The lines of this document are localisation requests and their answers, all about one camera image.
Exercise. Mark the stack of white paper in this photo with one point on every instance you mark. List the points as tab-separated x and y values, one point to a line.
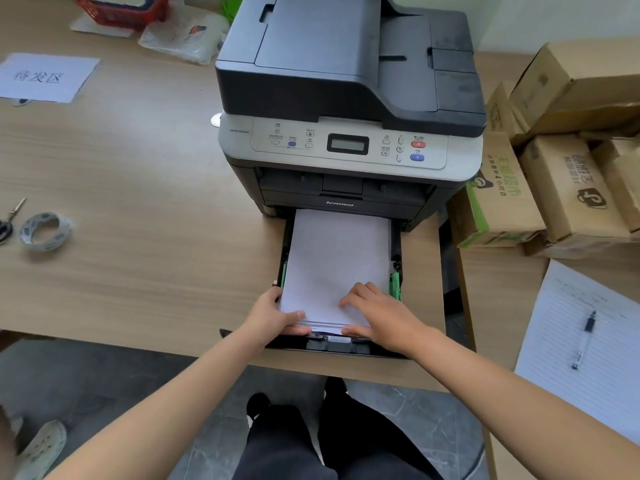
335	254

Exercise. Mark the green plastic object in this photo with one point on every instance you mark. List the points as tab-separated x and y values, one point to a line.
232	7

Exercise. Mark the person's black left shoe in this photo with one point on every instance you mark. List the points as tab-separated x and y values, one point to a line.
257	404

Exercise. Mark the black trousers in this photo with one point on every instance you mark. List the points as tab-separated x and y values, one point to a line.
350	444

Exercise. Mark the person's right thumb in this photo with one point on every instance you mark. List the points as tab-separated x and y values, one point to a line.
356	331

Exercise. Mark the clear plastic bag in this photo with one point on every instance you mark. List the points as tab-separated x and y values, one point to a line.
185	37

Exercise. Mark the grey multifunction printer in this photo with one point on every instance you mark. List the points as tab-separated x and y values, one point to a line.
350	69

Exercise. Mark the large plain cardboard box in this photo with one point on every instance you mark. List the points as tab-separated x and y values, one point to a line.
580	79

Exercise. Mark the white ballpoint pen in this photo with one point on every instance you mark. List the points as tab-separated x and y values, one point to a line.
585	339

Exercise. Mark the person's left hand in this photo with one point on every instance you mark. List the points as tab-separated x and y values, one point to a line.
265	319

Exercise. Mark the roll of printed tape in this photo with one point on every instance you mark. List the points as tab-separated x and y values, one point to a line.
31	233

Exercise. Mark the person's right forearm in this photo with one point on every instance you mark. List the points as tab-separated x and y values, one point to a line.
510	409

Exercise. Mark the cardboard box with black logo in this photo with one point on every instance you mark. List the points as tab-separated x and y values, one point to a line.
570	189

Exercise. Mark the person's black shoe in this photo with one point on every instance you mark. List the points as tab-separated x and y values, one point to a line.
335	387
257	404

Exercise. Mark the red plastic basket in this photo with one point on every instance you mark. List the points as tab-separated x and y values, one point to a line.
127	9

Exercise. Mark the white perforated shoe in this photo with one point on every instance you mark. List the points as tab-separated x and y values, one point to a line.
42	447

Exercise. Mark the person's right hand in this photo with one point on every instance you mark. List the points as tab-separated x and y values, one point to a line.
392	319

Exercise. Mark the lined paper sheet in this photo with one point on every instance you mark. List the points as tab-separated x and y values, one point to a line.
565	344

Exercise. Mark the white paper sign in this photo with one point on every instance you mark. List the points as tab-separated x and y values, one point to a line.
47	77

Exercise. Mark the green printed cardboard box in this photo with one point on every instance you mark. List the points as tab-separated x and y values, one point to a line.
500	194

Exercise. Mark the black printer paper tray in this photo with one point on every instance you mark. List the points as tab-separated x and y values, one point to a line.
397	254

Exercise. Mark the person's black right shoe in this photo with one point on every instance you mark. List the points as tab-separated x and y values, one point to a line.
335	387

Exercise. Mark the person's left forearm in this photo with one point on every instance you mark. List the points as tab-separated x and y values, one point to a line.
165	404

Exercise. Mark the small cardboard box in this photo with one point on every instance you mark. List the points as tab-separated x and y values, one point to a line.
502	112

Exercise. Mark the person's left thumb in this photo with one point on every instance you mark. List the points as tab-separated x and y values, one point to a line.
296	317

